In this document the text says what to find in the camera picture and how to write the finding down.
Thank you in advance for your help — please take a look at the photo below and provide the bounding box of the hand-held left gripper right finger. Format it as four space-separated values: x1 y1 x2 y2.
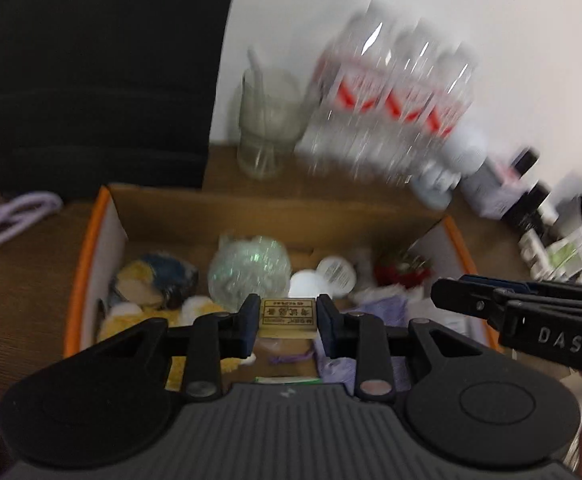
316 294 496 403

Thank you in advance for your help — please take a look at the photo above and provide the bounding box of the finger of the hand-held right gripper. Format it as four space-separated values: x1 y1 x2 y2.
458 274 582 301
431 278 514 333

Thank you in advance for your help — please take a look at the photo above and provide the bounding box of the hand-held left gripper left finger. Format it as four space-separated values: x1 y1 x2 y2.
96 294 262 402

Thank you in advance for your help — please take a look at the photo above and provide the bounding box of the yellow eraser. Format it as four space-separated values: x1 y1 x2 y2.
258 297 319 343

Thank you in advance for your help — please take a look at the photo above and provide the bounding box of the white round puck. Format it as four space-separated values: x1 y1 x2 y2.
289 269 329 301

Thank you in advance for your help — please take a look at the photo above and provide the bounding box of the clear jar with white cap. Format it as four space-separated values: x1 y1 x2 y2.
317 256 358 295

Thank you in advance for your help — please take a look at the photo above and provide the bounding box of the iridescent organza bag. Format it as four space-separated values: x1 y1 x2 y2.
207 234 292 311

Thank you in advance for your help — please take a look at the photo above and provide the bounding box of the red and green flower brooch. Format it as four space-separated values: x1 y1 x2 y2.
373 250 434 291

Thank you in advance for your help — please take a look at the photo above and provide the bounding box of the dark blue fuzzy item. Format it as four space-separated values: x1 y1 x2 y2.
141 255 200 309

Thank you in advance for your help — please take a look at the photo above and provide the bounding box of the white and yellow plush sheep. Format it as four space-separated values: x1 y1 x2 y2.
96 255 259 391

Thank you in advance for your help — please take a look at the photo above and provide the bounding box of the red cardboard box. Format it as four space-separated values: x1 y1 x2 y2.
63 184 502 361

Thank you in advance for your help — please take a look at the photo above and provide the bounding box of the white power strip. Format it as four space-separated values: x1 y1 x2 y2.
518 225 582 282

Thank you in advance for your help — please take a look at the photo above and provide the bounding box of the small black bottle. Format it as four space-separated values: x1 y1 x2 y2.
508 147 542 177
503 182 559 233

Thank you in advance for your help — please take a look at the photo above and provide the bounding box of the pale tin box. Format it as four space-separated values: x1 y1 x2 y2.
461 157 528 221

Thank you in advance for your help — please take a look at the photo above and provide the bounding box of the white round robot figure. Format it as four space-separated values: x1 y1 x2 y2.
411 125 489 208

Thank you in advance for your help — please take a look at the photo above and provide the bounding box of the clear water bottle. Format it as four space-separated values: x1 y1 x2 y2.
361 20 439 183
411 45 478 186
296 10 396 173

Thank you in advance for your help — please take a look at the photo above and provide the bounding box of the clear glass cup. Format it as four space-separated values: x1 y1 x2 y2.
236 67 312 181

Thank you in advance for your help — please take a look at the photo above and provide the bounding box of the black paper bag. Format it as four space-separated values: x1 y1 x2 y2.
0 0 244 193

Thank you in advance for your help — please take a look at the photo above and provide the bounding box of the lavender cord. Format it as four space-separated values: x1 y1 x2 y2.
0 191 64 250

